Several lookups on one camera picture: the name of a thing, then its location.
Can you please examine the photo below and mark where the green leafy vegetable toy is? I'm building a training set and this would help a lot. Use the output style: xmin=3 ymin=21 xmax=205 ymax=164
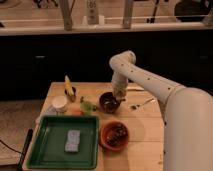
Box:
xmin=80 ymin=97 xmax=97 ymax=115

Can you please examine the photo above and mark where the yellow banana toy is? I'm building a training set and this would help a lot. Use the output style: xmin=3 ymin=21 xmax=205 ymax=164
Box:
xmin=65 ymin=75 xmax=74 ymax=96

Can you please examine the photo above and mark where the dark purple bowl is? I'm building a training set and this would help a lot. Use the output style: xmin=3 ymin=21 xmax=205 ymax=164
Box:
xmin=99 ymin=92 xmax=120 ymax=114

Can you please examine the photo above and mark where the green plastic tray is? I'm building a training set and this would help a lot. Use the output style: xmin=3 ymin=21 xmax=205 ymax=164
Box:
xmin=27 ymin=116 xmax=99 ymax=170

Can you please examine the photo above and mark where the white knife on table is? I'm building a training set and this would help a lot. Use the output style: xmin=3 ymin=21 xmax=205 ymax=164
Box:
xmin=127 ymin=87 xmax=145 ymax=91

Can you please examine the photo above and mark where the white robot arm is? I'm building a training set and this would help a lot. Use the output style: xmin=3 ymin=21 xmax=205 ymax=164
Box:
xmin=109 ymin=51 xmax=213 ymax=171

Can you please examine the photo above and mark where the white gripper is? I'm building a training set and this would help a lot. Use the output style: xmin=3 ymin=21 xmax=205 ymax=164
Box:
xmin=112 ymin=76 xmax=128 ymax=100

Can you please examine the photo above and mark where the black cable at left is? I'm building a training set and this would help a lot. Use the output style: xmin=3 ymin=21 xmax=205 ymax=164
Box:
xmin=0 ymin=128 xmax=34 ymax=171

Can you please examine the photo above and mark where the white cup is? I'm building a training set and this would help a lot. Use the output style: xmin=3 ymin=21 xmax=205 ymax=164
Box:
xmin=52 ymin=96 xmax=68 ymax=113

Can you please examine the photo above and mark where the orange carrot toy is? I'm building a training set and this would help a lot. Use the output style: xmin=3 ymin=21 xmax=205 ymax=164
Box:
xmin=71 ymin=108 xmax=82 ymax=116

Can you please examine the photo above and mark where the clear plastic wrap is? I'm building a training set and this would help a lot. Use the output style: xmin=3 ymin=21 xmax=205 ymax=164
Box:
xmin=35 ymin=105 xmax=57 ymax=124

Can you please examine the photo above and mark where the small dark cup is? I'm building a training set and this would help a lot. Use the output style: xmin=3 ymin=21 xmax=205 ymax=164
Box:
xmin=64 ymin=87 xmax=76 ymax=103

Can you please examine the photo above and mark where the orange terracotta bowl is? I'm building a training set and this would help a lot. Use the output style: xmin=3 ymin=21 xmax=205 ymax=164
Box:
xmin=99 ymin=121 xmax=130 ymax=151

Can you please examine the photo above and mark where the blue grey sponge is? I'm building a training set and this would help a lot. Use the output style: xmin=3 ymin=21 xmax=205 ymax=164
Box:
xmin=65 ymin=130 xmax=81 ymax=152

